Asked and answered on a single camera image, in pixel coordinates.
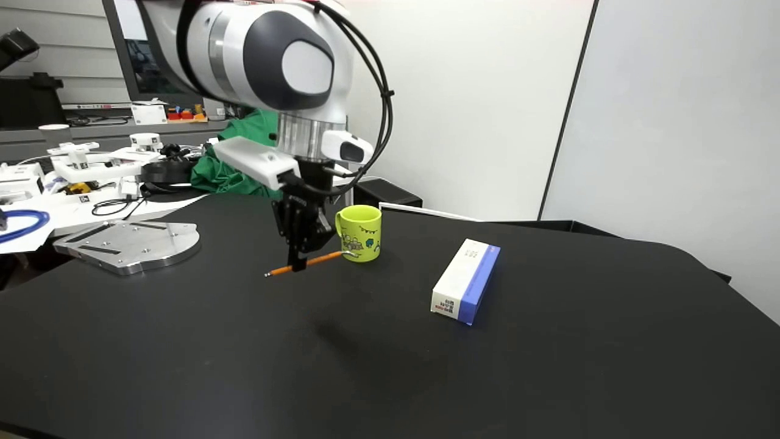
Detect white strip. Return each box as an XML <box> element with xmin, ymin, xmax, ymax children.
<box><xmin>378</xmin><ymin>202</ymin><xmax>483</xmax><ymax>223</ymax></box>

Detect white paper sheets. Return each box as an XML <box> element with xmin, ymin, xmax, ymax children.
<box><xmin>0</xmin><ymin>188</ymin><xmax>209</xmax><ymax>255</ymax></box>

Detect lime green printed mug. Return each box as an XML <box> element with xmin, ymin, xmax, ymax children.
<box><xmin>335</xmin><ymin>204</ymin><xmax>383</xmax><ymax>263</ymax></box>

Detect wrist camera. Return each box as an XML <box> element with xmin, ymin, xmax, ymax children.
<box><xmin>213</xmin><ymin>136</ymin><xmax>301</xmax><ymax>191</ymax></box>

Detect black box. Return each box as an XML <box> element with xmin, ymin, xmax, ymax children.
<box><xmin>353</xmin><ymin>177</ymin><xmax>424</xmax><ymax>210</ymax></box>

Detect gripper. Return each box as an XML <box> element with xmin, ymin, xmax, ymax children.
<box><xmin>272</xmin><ymin>157</ymin><xmax>336</xmax><ymax>273</ymax></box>

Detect white printed plastic parts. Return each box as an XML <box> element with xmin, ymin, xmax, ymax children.
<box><xmin>47</xmin><ymin>132</ymin><xmax>164</xmax><ymax>185</ymax></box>

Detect colourful toy blocks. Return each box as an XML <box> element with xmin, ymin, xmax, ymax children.
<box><xmin>166</xmin><ymin>104</ymin><xmax>209</xmax><ymax>123</ymax></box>

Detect black cable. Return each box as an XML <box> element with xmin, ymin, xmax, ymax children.
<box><xmin>91</xmin><ymin>194</ymin><xmax>150</xmax><ymax>218</ymax></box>

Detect round metal mounting plate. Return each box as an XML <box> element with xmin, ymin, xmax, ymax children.
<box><xmin>53</xmin><ymin>219</ymin><xmax>202</xmax><ymax>276</ymax></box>

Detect green cloth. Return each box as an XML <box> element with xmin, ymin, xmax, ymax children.
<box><xmin>190</xmin><ymin>109</ymin><xmax>285</xmax><ymax>199</ymax></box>

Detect monitor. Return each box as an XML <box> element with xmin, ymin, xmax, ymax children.
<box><xmin>101</xmin><ymin>0</ymin><xmax>205</xmax><ymax>110</ymax></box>

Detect blue hose loop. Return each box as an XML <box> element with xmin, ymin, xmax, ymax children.
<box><xmin>0</xmin><ymin>209</ymin><xmax>51</xmax><ymax>245</ymax></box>

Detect white and blue carton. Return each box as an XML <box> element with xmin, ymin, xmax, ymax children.
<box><xmin>430</xmin><ymin>238</ymin><xmax>502</xmax><ymax>326</ymax></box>

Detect black lamp head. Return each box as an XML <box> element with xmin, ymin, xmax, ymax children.
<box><xmin>0</xmin><ymin>27</ymin><xmax>41</xmax><ymax>72</ymax></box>

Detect orange pen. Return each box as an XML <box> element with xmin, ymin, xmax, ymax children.
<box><xmin>264</xmin><ymin>249</ymin><xmax>360</xmax><ymax>278</ymax></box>

